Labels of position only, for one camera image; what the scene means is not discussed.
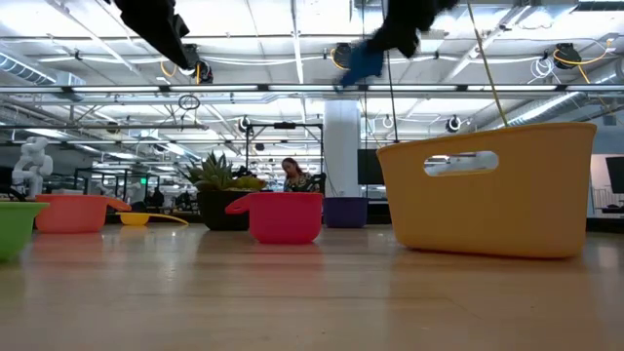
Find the small yellow measuring cup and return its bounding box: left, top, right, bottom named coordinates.
left=115, top=211, right=190, bottom=227

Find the white humanoid robot figure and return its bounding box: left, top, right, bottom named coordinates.
left=10, top=136, right=55, bottom=200

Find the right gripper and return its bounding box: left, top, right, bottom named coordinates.
left=366, top=0, right=459, bottom=59

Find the green measuring cup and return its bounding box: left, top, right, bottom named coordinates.
left=0, top=201, right=51, bottom=263

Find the black hanging cable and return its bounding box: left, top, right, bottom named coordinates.
left=385, top=51, right=401, bottom=144

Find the orange measuring cup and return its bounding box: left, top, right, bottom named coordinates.
left=34, top=193, right=133, bottom=235

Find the person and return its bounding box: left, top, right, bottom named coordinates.
left=281, top=156, right=324, bottom=194

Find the light blue measuring cup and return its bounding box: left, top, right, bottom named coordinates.
left=338, top=41, right=386, bottom=90

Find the yellow plastic basket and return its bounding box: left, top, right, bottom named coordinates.
left=375, top=121, right=599, bottom=260

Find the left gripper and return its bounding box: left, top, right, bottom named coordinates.
left=114, top=0, right=194, bottom=70

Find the red measuring cup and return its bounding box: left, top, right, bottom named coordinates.
left=224, top=191, right=325, bottom=246

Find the white square pillar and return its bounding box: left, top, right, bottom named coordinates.
left=323, top=99, right=363, bottom=199

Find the silver ventilation duct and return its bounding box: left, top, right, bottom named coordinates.
left=0, top=51, right=59, bottom=87
left=506, top=60, right=624, bottom=129

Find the yellow hanging cable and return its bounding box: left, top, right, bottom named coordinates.
left=465, top=0, right=510, bottom=128

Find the large indigo measuring cup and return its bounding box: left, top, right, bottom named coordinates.
left=322, top=196, right=370, bottom=230

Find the black monitor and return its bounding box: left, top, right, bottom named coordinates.
left=605, top=155, right=624, bottom=195
left=356, top=148, right=386, bottom=186

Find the succulent plant in black pot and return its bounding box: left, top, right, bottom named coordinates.
left=180, top=150, right=268, bottom=232

